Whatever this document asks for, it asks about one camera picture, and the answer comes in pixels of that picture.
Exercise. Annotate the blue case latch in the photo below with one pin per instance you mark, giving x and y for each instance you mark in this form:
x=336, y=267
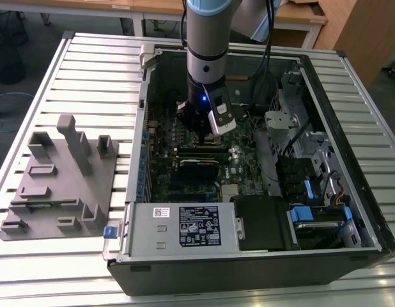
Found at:
x=109, y=232

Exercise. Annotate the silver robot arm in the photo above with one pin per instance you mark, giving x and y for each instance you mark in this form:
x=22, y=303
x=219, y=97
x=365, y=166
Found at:
x=207, y=35

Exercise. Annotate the silver chipset heat sink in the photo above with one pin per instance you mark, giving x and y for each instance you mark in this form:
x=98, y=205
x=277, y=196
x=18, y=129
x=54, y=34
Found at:
x=231, y=190

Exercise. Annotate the grey parts rack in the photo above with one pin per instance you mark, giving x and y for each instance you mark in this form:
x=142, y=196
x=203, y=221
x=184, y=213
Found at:
x=66, y=192

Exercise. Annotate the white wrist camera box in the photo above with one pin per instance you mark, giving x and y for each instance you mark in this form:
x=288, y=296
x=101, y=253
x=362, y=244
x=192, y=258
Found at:
x=221, y=112

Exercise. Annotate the wooden desk white legs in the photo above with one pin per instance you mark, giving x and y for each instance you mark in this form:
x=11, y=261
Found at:
x=312, y=17
x=57, y=4

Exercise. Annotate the blue drive bay tab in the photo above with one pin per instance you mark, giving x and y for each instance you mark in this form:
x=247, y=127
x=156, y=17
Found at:
x=308, y=190

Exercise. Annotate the silver metal bracket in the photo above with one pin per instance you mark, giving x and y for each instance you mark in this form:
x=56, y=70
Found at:
x=280, y=120

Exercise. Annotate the black office chair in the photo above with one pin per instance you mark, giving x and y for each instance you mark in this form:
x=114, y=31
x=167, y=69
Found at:
x=9, y=67

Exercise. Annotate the silver power supply box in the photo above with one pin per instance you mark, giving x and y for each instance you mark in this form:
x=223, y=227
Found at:
x=143, y=233

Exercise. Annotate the black PC case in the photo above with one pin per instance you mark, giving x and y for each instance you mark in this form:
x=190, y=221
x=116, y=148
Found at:
x=216, y=278

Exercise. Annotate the green motherboard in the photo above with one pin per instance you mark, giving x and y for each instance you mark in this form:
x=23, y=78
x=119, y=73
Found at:
x=245, y=153

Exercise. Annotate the grey case latch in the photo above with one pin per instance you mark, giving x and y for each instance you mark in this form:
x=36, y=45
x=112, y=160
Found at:
x=145, y=54

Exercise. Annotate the wooden cabinet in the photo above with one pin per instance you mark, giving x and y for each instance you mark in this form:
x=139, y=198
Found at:
x=360, y=32

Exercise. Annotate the black graphics card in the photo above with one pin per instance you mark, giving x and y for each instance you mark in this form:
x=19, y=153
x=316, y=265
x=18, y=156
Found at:
x=199, y=172

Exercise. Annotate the silver drive cage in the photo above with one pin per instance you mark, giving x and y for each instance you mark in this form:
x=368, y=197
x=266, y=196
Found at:
x=325, y=150

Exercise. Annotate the black plastic shroud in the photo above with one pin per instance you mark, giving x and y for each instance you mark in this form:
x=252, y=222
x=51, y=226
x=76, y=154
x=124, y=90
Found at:
x=261, y=224

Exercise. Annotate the black plastic drive bay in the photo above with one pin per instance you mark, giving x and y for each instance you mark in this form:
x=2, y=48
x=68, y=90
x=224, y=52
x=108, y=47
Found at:
x=290, y=176

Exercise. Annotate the black hard disk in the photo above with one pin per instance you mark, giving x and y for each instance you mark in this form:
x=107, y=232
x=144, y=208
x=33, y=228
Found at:
x=317, y=236

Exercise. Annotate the metal rear port block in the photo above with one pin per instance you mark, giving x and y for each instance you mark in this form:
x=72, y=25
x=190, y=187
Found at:
x=152, y=126

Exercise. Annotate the blue disk carrier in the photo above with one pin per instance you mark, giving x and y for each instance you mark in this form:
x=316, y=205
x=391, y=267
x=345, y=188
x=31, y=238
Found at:
x=301, y=213

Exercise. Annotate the black side camera mount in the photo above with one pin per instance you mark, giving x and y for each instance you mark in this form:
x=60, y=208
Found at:
x=182, y=108

